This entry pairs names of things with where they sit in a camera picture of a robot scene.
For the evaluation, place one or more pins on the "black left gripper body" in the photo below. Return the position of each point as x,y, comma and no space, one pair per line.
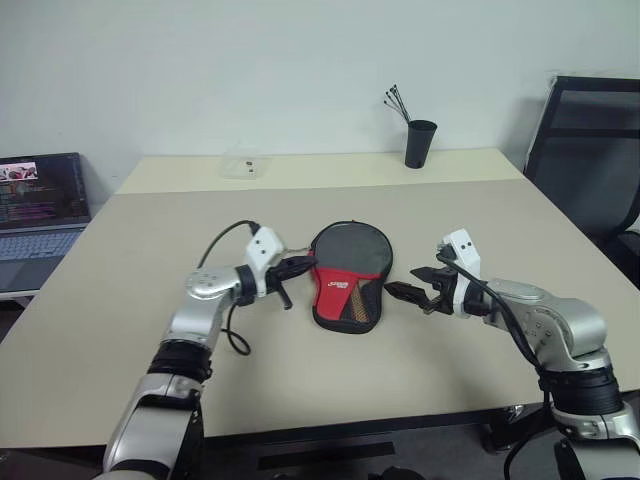
278,273

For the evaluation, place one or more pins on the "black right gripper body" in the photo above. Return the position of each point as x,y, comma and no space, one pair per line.
444,287

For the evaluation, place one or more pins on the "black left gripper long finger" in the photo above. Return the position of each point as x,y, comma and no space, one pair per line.
301,263

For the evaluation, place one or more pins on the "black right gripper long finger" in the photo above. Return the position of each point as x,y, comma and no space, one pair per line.
406,292

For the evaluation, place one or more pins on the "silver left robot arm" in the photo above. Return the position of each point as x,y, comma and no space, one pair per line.
200,285

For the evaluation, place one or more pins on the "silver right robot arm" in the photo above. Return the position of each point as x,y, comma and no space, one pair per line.
565,315

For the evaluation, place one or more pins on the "red black paddle case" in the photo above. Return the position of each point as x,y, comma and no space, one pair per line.
350,300

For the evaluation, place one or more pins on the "clear plastic box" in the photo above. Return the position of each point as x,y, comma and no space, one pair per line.
242,165

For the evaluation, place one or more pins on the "black plastic cup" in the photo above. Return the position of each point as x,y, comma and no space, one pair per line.
420,144

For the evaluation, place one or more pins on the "black mesh office chair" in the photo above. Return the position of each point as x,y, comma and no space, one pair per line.
590,165

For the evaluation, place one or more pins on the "open laptop computer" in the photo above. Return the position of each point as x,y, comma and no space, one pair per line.
40,220

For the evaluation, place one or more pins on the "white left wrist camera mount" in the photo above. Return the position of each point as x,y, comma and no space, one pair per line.
262,249

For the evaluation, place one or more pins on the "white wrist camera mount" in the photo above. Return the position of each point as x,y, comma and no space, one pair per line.
262,249
466,250

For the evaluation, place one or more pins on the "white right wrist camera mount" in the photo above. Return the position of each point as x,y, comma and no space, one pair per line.
466,250

